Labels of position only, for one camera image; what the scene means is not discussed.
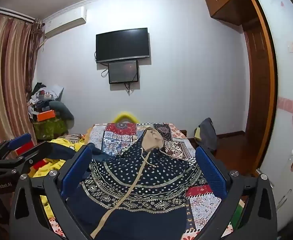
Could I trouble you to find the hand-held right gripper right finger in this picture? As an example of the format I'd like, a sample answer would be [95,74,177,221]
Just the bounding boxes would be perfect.
[195,145,278,240]

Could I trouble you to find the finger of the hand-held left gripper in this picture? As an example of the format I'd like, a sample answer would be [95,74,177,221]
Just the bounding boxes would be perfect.
[0,142,53,178]
[0,133,32,164]

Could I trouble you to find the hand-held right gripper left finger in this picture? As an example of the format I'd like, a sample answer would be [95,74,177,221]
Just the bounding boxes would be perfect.
[9,145,93,240]

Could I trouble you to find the navy patterned hoodie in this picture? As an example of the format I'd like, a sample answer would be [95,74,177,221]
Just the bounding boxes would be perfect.
[66,127,207,240]

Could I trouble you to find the pile of clothes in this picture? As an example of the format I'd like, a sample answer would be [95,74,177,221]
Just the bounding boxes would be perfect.
[28,82,64,114]

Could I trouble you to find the yellow blanket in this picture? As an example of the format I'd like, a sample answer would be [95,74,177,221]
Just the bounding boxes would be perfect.
[28,130,94,220]

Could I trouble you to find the orange box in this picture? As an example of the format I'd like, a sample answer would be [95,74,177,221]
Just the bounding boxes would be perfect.
[35,109,56,122]

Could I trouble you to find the grey bag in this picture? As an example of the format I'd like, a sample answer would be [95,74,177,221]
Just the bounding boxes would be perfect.
[195,117,218,153]

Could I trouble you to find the dark grey cushion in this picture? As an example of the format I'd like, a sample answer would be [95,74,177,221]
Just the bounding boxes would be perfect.
[49,101,75,128]

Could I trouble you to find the patchwork bedspread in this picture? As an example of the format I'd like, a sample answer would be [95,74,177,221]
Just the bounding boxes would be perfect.
[44,122,247,240]

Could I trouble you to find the striped red curtain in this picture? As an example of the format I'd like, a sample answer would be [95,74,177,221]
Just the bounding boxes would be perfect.
[0,12,43,153]

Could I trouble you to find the white appliance with stickers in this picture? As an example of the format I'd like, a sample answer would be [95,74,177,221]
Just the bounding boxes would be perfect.
[269,144,293,230]

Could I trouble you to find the wooden door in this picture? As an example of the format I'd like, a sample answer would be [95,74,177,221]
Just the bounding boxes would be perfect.
[243,25,269,137]

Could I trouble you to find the small black monitor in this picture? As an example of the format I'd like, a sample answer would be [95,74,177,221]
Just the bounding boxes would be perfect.
[108,59,139,84]

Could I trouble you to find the white sliding wardrobe door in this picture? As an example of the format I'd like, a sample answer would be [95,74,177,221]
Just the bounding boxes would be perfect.
[244,0,293,230]

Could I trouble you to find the white air conditioner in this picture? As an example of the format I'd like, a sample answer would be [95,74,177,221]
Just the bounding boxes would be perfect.
[43,6,87,39]

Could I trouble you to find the wooden overhead cabinet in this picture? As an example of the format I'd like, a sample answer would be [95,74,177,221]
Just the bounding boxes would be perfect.
[204,0,259,25]

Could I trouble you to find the yellow ring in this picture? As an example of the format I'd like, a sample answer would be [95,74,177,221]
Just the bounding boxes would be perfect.
[113,111,139,123]

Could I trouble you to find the curtain rail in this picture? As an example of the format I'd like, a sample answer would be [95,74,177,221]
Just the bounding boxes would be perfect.
[0,5,37,22]

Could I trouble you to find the black wall television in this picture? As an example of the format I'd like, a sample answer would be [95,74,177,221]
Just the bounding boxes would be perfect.
[96,27,150,64]

